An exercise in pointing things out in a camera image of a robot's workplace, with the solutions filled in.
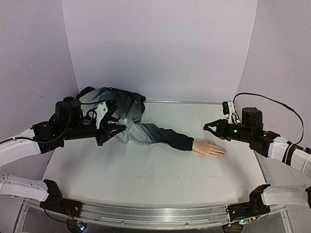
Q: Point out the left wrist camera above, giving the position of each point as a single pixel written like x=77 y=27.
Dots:
x=101 y=111

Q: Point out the grey and black jacket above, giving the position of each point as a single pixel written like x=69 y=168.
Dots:
x=131 y=106

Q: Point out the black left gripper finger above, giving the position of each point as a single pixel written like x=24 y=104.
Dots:
x=114 y=129
x=113 y=120

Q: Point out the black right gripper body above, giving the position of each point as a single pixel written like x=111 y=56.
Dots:
x=222 y=131

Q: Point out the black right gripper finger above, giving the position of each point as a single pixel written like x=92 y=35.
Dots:
x=215 y=132
x=212 y=124

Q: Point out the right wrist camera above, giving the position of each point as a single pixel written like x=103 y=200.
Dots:
x=230 y=113

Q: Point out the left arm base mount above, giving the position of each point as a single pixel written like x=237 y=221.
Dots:
x=55 y=201

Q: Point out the mannequin hand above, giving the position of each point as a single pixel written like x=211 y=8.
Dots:
x=208 y=149

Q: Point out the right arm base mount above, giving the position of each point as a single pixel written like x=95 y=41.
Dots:
x=252 y=208

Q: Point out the aluminium front rail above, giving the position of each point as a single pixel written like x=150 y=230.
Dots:
x=35 y=218

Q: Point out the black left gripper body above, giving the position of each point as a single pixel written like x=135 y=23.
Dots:
x=104 y=133

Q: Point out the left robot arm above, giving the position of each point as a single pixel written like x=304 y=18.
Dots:
x=72 y=120

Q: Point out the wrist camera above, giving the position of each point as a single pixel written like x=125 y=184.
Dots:
x=101 y=111
x=230 y=113

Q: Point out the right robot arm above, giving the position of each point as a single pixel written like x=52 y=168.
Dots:
x=249 y=129

